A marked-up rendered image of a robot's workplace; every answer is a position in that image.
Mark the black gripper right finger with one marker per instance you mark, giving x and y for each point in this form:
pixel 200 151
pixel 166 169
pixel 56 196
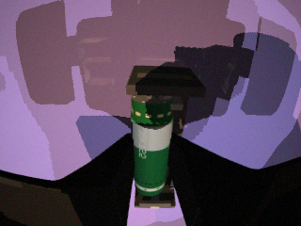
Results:
pixel 214 191

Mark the green and white battery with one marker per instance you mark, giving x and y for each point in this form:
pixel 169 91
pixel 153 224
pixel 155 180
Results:
pixel 152 124

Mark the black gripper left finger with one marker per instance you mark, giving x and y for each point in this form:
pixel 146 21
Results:
pixel 98 194

